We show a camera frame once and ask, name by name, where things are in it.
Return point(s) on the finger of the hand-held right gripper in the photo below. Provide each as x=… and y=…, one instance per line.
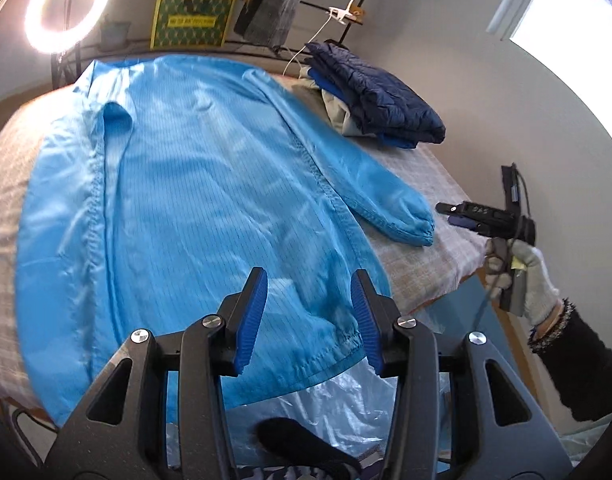
x=461, y=207
x=466, y=222

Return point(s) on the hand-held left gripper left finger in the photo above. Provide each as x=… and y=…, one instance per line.
x=251, y=320

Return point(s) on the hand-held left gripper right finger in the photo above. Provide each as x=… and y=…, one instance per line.
x=366, y=330

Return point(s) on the light blue jacket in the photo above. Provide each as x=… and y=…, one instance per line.
x=211, y=185

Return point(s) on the person's right forearm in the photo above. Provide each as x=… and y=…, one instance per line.
x=586, y=360

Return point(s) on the black metal clothes rack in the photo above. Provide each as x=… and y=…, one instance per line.
x=266, y=51

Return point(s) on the person's right hand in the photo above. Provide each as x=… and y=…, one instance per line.
x=541, y=280

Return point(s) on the folded blue garment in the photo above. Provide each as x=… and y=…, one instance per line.
x=401, y=142

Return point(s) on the blue floor mat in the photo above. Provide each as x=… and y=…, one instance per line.
x=461, y=320

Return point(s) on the person's striped pants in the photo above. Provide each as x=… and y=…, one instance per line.
x=266, y=474

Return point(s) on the folded beige garment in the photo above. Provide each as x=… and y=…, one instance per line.
x=336, y=112

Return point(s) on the window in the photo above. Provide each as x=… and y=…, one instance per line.
x=576, y=20

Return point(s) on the yellow storage box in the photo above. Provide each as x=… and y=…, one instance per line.
x=191, y=20

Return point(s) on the potted plant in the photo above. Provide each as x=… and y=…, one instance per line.
x=116, y=34

